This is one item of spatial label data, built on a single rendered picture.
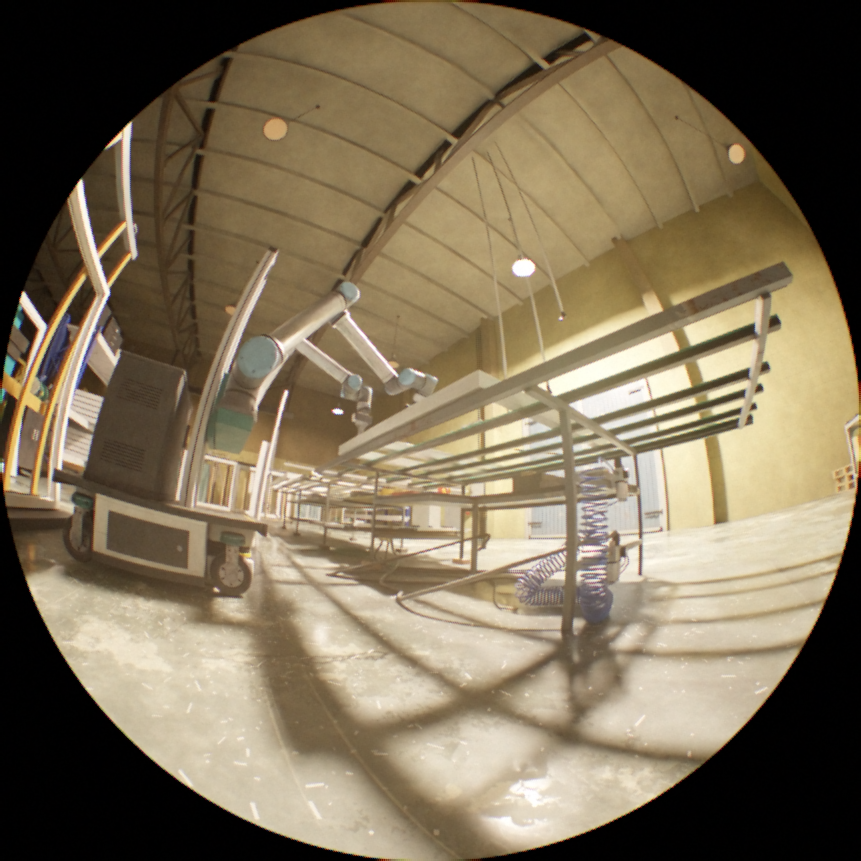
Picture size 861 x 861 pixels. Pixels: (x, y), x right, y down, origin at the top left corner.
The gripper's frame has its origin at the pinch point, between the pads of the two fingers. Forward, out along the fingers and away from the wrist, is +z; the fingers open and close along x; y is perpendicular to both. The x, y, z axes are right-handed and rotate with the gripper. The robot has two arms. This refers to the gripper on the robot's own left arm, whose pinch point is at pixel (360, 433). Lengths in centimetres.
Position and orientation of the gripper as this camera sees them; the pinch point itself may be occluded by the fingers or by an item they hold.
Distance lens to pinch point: 198.8
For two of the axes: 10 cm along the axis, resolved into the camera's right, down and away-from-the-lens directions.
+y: -6.0, 2.3, 7.7
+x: -8.0, -2.2, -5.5
